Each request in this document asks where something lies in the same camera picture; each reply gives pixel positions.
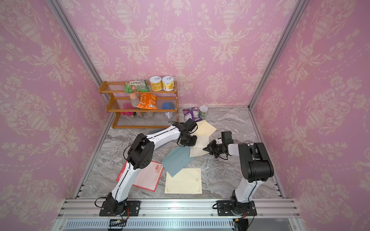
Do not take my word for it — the left yellow can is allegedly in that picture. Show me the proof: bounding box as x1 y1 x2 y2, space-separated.
149 76 162 91

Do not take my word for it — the dark grey envelope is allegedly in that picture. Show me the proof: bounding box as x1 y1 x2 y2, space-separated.
148 129 163 135

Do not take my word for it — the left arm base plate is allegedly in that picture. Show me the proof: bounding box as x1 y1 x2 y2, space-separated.
99 201 141 217

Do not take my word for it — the pink item on shelf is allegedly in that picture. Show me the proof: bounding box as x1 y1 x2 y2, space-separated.
121 103 136 116

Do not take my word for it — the cream yellow letter paper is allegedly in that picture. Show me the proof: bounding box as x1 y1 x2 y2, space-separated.
164 168 202 194

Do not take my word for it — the orange snack bag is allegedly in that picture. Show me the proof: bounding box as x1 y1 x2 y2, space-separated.
137 93 157 110

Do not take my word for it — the cream envelope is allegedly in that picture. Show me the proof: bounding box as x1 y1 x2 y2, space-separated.
193 120 217 137

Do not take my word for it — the green instant noodle cup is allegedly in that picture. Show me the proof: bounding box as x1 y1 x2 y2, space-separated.
198 105 209 119

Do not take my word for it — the beige bottle on shelf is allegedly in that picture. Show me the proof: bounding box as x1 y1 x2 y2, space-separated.
129 92 140 108

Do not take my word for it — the blue lid cup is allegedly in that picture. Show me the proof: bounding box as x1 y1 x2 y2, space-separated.
161 102 175 119

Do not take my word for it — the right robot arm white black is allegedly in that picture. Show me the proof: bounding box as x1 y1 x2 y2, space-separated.
203 131 274 218

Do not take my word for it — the yellow can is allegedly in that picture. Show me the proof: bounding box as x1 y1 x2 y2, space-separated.
161 76 174 91
149 76 162 91

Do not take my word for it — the aluminium front rail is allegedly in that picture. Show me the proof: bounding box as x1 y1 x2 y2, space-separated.
57 198 300 219

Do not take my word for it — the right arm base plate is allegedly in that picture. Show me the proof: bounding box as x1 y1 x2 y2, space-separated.
213 200 257 218

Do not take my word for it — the teal blue envelope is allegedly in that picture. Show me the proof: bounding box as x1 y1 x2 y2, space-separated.
161 146 195 177

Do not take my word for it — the purple snack bag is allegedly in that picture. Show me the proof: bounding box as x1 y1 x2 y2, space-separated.
183 107 202 122

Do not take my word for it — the wooden three-tier shelf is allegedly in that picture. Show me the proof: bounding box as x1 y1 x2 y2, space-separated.
99 81 179 129

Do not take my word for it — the green snack bag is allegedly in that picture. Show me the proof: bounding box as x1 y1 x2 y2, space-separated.
124 80 149 94

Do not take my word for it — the right yellow can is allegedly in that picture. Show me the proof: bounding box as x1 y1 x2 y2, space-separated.
161 76 174 91

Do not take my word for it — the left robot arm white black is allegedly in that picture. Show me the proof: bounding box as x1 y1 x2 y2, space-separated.
99 119 198 217

